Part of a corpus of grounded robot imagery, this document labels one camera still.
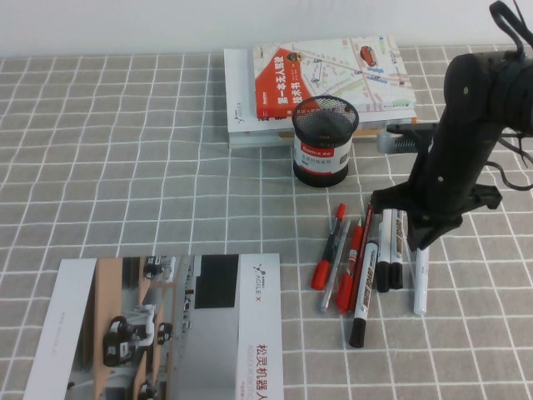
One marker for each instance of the grey checked tablecloth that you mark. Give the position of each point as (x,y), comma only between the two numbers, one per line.
(125,166)

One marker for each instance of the map cover book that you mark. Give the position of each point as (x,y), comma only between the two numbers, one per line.
(333,71)

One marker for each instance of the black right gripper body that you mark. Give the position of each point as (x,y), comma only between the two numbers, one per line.
(454,166)

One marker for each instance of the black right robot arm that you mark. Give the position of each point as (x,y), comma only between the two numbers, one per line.
(491,91)

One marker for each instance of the silver pen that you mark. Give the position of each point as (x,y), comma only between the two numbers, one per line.
(329,291)

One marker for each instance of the tan edged book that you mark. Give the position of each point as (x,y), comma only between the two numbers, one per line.
(368,131)

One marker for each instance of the black mesh pen holder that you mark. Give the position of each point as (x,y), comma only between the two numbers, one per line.
(320,166)

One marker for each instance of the pale grey book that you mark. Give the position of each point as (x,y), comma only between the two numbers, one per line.
(258,141)

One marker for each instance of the whiteboard marker with white body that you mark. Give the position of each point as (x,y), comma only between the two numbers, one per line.
(364,291)

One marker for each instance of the black pen with red cap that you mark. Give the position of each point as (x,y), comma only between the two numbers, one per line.
(320,275)

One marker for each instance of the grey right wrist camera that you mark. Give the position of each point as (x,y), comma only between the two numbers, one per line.
(399,143)

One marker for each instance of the red pencil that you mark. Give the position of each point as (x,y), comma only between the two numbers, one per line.
(362,241)

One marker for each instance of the white pen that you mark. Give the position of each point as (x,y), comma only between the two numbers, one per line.
(420,283)

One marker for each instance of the white marker with black cap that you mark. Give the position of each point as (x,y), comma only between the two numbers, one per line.
(396,275)
(383,275)

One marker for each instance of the AgileX photo brochure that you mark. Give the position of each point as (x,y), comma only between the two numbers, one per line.
(208,333)

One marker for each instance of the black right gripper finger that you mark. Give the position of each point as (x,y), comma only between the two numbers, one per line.
(417,233)
(439,230)

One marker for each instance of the red gel pen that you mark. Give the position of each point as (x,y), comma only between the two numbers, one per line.
(345,287)

